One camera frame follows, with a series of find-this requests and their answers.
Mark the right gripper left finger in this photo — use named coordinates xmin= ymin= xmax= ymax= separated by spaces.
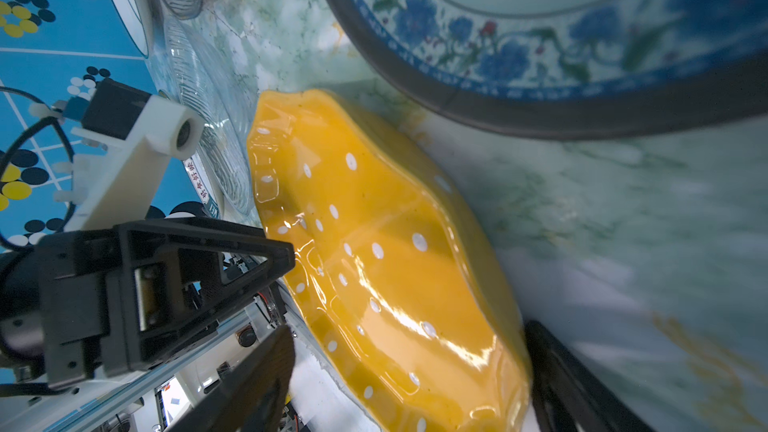
xmin=170 ymin=325 xmax=296 ymax=431

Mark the blue floral ceramic plate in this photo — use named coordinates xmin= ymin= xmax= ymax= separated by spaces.
xmin=326 ymin=0 xmax=767 ymax=141

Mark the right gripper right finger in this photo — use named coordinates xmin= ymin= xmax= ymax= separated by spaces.
xmin=524 ymin=320 xmax=651 ymax=432

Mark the yellow scalloped dotted plate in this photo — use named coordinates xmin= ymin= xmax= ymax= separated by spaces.
xmin=247 ymin=90 xmax=532 ymax=431

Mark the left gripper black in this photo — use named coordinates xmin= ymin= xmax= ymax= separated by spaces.
xmin=1 ymin=218 xmax=295 ymax=387

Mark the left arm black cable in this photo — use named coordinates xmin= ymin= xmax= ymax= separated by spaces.
xmin=0 ymin=86 xmax=79 ymax=253

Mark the clear glass plate centre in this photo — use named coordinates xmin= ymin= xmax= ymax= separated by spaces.
xmin=148 ymin=16 xmax=260 ymax=225

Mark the white plate dark lettered rim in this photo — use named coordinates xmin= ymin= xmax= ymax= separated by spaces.
xmin=183 ymin=154 xmax=221 ymax=219

